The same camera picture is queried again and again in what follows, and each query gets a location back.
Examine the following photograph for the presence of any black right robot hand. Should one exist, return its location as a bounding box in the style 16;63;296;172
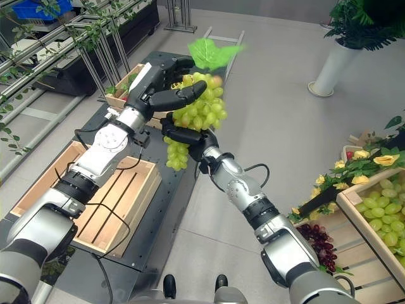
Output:
159;114;220;162

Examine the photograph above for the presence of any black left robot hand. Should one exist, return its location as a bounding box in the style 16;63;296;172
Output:
124;57;208;122

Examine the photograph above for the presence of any green grape bunch with leaf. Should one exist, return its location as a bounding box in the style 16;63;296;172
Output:
163;37;246;172

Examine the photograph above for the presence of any wooden crate with mixed fruit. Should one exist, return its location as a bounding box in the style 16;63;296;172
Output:
104;63;166;130

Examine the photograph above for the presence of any black low table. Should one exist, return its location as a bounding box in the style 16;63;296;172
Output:
0;50;228;304

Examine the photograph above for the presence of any black cabinet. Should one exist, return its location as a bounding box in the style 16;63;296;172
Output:
37;0;161;97

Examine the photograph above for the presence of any green leafy vine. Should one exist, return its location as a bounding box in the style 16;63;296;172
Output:
0;0;153;158

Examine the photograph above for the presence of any empty wooden crate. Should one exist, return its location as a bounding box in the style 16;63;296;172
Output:
9;140;163;259

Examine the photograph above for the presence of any aluminium profile rack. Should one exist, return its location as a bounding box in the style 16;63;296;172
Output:
0;0;131;103

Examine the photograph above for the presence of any blue plastic bin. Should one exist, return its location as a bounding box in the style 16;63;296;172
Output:
11;0;74;22

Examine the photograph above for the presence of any tall white plant pot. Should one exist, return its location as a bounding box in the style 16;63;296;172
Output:
308;37;365;98

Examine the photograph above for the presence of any purple grape bunch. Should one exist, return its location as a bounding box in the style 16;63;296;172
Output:
296;223;339;273

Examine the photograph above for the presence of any yellow flower garland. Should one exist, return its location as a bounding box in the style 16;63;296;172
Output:
288;115;405;222

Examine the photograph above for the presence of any wooden crate with green grapes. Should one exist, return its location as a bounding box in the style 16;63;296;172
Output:
336;167;405;280

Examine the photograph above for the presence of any green grapes pile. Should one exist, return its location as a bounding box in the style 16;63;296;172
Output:
355;178;405;267

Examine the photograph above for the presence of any dark green potted plant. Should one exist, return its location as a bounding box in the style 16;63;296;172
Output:
323;0;405;52

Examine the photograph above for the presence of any large slatted wooden crate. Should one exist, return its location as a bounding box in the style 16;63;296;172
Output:
289;207;405;304

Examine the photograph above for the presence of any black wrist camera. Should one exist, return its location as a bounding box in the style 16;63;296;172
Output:
132;125;151;148

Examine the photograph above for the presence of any metal frame stand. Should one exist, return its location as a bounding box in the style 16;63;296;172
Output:
163;0;197;33

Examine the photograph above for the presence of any metal ladder frame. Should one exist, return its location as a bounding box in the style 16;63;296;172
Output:
201;26;246;80

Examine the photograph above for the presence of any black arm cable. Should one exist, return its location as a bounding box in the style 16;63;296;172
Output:
54;117;149;304

